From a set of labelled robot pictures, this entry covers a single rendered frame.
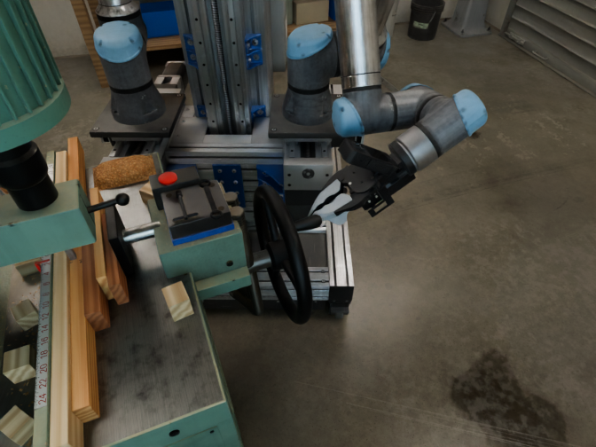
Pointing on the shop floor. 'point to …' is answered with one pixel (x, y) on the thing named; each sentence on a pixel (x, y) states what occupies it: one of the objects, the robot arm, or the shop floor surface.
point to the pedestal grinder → (468, 19)
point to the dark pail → (425, 19)
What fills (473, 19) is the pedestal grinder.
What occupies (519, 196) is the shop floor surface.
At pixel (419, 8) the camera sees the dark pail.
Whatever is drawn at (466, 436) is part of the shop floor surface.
